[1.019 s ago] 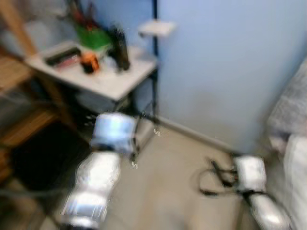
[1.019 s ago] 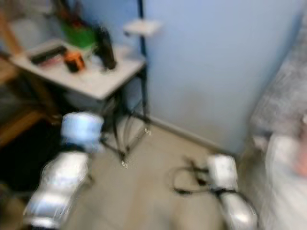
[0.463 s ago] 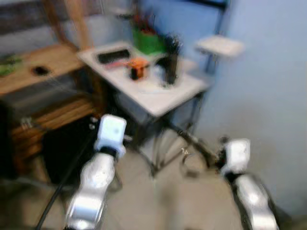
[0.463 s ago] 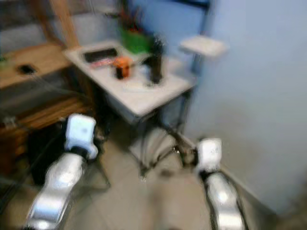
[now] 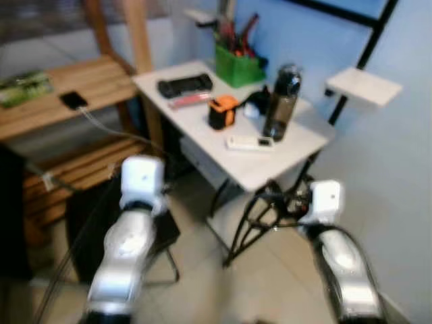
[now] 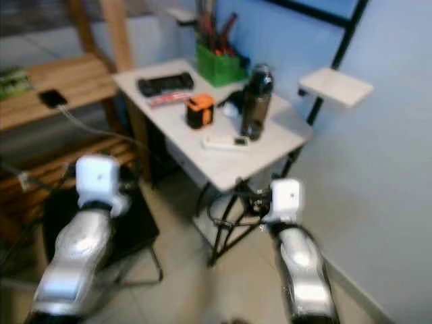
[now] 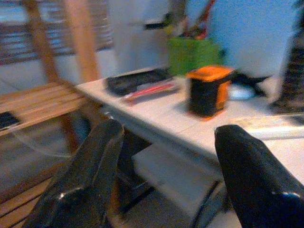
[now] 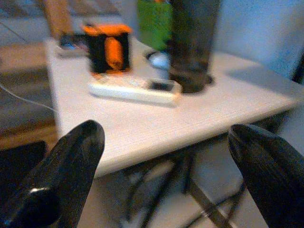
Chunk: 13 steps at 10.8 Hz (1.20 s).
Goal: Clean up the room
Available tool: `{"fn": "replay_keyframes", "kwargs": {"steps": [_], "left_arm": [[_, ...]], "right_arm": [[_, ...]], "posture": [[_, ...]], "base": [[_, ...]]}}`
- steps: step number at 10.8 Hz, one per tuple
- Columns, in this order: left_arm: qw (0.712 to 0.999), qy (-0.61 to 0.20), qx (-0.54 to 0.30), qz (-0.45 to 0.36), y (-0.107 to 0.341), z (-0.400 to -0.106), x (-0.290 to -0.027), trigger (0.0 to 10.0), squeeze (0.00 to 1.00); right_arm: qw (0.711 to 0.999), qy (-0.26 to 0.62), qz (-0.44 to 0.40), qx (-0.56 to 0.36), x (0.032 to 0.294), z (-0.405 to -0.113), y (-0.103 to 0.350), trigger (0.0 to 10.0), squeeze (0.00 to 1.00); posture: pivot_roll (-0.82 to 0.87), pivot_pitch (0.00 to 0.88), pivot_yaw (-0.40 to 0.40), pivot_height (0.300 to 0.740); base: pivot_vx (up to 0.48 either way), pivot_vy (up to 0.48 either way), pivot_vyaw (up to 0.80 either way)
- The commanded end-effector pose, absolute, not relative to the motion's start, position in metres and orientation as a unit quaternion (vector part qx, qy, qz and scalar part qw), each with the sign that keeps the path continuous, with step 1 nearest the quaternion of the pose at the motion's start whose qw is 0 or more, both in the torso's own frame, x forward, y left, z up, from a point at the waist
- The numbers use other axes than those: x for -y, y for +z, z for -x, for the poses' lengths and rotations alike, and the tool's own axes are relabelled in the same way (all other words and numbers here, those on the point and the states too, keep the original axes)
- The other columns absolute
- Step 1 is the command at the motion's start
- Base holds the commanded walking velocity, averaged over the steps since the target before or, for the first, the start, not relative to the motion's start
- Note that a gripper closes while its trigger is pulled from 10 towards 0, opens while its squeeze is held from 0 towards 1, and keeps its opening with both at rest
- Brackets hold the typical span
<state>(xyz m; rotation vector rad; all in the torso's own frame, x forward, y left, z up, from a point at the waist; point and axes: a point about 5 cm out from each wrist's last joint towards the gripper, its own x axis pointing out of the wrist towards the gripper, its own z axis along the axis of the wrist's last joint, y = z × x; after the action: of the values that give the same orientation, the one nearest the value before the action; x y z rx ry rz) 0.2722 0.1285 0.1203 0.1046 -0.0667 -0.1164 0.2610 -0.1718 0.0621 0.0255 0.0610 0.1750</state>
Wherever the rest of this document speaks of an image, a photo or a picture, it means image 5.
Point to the grey metal tool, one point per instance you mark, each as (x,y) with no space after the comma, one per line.
(227,17)

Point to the green book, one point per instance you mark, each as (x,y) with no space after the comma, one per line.
(25,89)

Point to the wooden post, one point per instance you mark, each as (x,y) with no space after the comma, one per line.
(137,34)

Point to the black smartphone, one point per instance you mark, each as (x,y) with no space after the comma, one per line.
(73,101)

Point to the small black white object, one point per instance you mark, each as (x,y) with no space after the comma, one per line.
(255,104)

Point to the white table black legs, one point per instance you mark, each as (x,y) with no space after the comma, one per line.
(256,165)

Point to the large white wall shelf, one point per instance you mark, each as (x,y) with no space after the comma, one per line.
(364,86)

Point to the white remote control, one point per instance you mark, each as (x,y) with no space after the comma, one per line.
(248,142)

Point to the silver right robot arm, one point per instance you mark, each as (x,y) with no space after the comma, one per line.
(344,270)

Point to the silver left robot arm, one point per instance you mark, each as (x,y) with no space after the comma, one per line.
(125,256)

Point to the black chair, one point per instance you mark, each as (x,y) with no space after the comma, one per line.
(88,229)

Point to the green pen holder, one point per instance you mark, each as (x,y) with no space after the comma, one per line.
(237,71)

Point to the small white wall shelf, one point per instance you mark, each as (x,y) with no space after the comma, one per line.
(200,17)

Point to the black cabinet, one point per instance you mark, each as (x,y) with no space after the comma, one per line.
(13,216)

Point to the orange black tape measure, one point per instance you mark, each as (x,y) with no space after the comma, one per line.
(224,113)

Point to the wooden slatted bench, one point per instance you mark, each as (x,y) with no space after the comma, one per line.
(101,84)

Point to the black metal shelf frame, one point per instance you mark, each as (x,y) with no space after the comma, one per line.
(374,37)

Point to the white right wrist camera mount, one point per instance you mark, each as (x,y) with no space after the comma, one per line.
(324,199)

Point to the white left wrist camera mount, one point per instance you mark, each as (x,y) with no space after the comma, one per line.
(142,179)

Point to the red flat pack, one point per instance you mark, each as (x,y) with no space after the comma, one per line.
(190,101)

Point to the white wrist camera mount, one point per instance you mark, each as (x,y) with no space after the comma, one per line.
(324,199)
(142,179)

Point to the black game controller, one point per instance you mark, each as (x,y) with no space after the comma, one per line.
(184,86)

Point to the dark transparent water bottle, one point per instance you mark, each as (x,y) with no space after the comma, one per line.
(282,101)

